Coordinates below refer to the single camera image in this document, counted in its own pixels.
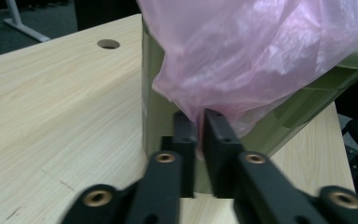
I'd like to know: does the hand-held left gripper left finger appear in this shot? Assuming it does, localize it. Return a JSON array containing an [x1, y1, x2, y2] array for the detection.
[[160, 110, 199, 199]]

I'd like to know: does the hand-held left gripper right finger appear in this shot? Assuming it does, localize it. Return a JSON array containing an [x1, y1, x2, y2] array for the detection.
[[202, 108, 247, 200]]

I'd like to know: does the olive green bin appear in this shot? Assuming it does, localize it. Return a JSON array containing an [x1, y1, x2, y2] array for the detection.
[[141, 12, 358, 194]]

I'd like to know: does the pink plastic bag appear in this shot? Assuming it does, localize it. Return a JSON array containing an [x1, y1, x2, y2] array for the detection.
[[135, 0, 358, 160]]

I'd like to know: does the dark box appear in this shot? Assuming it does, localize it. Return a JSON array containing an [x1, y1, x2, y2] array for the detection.
[[74, 0, 143, 32]]

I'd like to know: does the white metal stand leg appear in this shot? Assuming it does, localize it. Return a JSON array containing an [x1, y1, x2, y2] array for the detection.
[[3, 0, 51, 43]]

